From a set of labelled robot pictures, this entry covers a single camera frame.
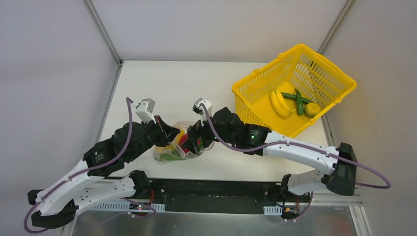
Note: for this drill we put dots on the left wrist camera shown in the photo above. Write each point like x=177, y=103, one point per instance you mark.
x=144, y=110

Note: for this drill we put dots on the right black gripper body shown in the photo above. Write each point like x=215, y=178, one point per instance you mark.
x=198, y=133

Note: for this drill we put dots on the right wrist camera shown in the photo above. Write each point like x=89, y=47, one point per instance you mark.
x=202, y=107

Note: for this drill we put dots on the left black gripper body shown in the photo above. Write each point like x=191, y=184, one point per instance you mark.
x=163, y=131

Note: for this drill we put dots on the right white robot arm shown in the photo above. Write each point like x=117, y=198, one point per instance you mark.
x=333, y=168

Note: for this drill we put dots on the yellow lemon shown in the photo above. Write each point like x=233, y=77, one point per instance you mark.
x=311, y=109

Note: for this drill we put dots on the orange bell pepper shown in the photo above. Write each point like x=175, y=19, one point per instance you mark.
x=175, y=143

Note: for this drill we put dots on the green leaf vegetable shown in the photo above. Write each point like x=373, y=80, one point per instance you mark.
x=163, y=157

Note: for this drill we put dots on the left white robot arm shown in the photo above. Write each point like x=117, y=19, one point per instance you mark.
x=58, y=205

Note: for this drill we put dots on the yellow plastic basket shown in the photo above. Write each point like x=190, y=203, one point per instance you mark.
x=300, y=68

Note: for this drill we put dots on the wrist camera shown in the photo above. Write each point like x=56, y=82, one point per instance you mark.
x=202, y=107
x=144, y=110

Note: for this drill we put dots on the red tomato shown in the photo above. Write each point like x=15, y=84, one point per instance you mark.
x=186, y=144

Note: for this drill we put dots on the clear pink-dotted zip bag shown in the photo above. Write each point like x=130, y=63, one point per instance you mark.
x=175, y=151

